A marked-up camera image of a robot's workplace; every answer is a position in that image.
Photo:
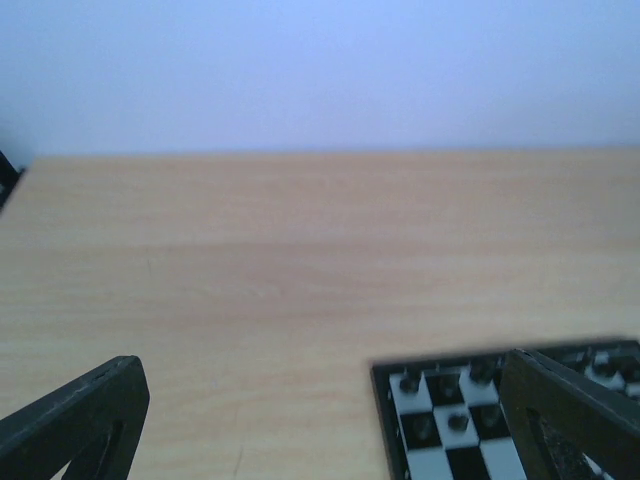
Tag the left black frame post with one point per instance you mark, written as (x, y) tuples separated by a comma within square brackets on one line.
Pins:
[(10, 177)]

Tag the black rook far corner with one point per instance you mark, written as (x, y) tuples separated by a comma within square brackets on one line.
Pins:
[(410, 382)]

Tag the black pawn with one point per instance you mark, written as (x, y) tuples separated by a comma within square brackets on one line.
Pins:
[(458, 422), (490, 415)]

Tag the black silver chess board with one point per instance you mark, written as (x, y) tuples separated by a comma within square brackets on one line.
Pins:
[(442, 416)]

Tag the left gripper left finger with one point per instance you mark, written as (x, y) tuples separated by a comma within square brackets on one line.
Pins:
[(89, 428)]

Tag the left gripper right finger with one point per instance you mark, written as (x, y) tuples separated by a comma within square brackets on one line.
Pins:
[(559, 418)]

